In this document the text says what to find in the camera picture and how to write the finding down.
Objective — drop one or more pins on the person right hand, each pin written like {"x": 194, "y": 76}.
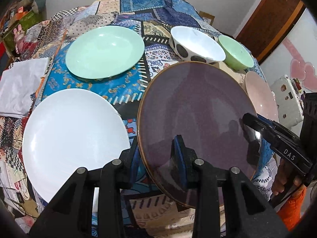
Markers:
{"x": 283, "y": 176}

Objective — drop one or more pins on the dark purple plate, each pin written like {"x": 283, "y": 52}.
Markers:
{"x": 205, "y": 105}

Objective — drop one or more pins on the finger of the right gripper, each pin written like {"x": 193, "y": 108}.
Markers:
{"x": 270, "y": 131}

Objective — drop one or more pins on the cardboard box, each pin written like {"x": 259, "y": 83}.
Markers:
{"x": 209, "y": 18}

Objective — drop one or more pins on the white folded cloth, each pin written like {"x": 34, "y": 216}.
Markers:
{"x": 18, "y": 84}

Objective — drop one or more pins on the white plate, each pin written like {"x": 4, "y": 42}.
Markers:
{"x": 69, "y": 129}

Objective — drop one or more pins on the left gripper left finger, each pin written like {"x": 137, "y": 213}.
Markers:
{"x": 69, "y": 213}

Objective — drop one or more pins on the green box with clutter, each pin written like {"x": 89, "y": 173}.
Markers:
{"x": 13, "y": 17}

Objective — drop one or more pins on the mint green plate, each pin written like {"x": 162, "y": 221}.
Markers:
{"x": 104, "y": 52}

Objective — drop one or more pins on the white bowl black spots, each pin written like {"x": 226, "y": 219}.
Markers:
{"x": 193, "y": 45}

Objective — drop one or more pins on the pink rabbit toy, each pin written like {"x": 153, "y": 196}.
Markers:
{"x": 19, "y": 37}

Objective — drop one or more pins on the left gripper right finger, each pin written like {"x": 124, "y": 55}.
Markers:
{"x": 227, "y": 203}

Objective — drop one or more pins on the wooden wardrobe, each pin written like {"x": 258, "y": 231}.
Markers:
{"x": 268, "y": 25}

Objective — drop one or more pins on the green bowl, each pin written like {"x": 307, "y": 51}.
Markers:
{"x": 237, "y": 57}

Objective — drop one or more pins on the pink bowl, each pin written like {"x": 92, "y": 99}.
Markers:
{"x": 261, "y": 96}

